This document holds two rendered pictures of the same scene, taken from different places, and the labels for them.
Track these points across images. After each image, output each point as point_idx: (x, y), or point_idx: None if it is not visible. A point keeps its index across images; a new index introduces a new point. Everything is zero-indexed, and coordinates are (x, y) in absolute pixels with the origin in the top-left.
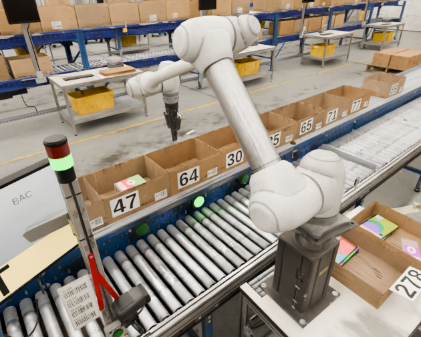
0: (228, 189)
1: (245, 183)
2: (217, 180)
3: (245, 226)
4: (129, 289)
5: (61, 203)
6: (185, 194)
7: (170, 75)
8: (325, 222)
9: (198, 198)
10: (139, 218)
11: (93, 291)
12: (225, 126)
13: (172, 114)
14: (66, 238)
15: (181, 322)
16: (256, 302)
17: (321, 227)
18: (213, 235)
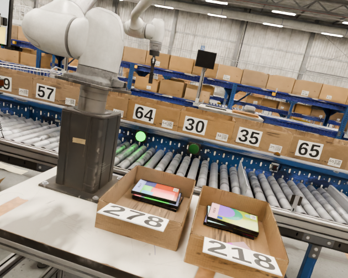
0: (178, 151)
1: (199, 159)
2: (164, 130)
3: (142, 160)
4: (40, 132)
5: (3, 14)
6: (132, 122)
7: (134, 10)
8: (78, 69)
9: (140, 132)
10: None
11: (31, 126)
12: (221, 114)
13: (151, 58)
14: None
15: (24, 151)
16: (56, 166)
17: (74, 73)
18: None
